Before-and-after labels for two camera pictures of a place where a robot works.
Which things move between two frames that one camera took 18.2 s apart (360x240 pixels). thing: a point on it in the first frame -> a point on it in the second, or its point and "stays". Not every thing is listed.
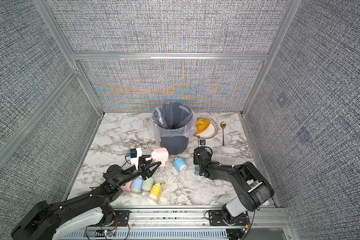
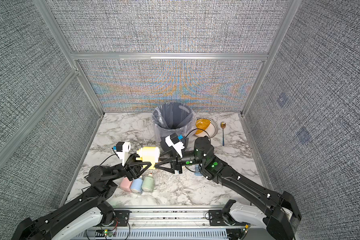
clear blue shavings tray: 197,170 stays
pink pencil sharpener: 127,187 stays
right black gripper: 195,159 -> 178,162
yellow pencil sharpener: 155,192 -> 149,154
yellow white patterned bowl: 206,128 stays
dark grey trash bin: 174,123 stays
